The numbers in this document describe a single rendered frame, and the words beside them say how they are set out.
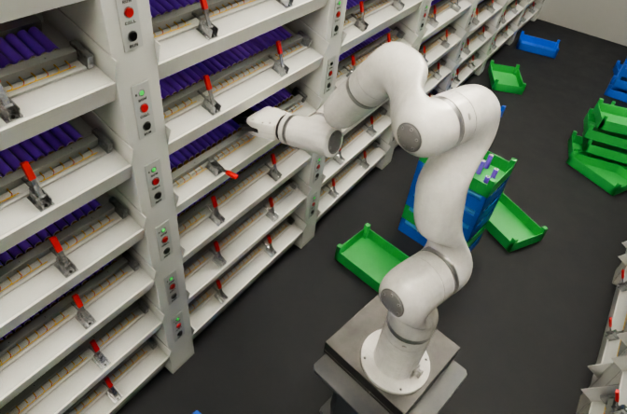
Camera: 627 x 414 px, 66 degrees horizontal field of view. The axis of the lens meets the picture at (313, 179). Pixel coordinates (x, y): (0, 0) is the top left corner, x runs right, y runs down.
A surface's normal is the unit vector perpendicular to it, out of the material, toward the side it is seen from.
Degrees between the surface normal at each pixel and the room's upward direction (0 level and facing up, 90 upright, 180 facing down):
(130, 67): 90
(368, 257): 0
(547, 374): 0
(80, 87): 18
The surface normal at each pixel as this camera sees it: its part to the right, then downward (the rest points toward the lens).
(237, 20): 0.34, -0.58
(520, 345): 0.09, -0.76
